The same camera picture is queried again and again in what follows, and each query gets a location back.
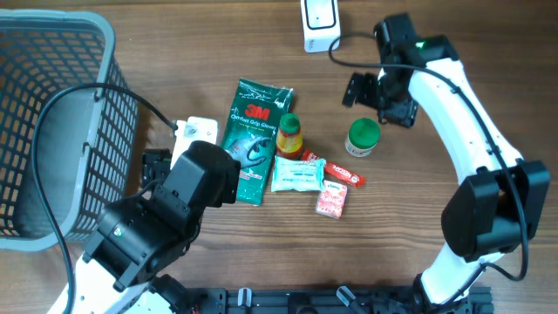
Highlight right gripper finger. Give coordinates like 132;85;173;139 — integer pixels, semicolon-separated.
342;72;364;107
359;73;378;109

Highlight green lid jar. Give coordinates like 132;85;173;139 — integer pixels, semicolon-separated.
344;118;381;158

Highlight sriracha bottle green cap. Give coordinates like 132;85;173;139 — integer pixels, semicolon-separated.
276;113;303;160

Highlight red sachet pack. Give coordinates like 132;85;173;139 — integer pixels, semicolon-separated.
301;149;366;188

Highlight green 3M gloves packet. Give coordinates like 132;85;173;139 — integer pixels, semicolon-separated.
221;78;293;206

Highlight mint green wipes packet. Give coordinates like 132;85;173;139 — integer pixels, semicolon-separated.
271;156;326;192

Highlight red white tissue packet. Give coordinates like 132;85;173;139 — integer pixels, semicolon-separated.
316;180;348;219

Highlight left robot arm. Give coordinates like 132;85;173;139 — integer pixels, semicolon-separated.
50;140;241;313

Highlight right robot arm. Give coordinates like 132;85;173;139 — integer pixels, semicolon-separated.
371;33;550;313

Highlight white barcode scanner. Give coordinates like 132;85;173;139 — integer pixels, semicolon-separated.
300;0;341;53

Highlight grey plastic mesh basket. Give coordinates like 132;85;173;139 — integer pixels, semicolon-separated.
1;10;139;251

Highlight black left camera cable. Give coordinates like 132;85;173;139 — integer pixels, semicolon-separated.
30;82;179;314

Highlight black camera cable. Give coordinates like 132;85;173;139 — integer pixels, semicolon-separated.
327;32;530;306
30;82;179;314

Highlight black right camera cable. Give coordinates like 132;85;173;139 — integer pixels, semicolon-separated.
327;32;530;306

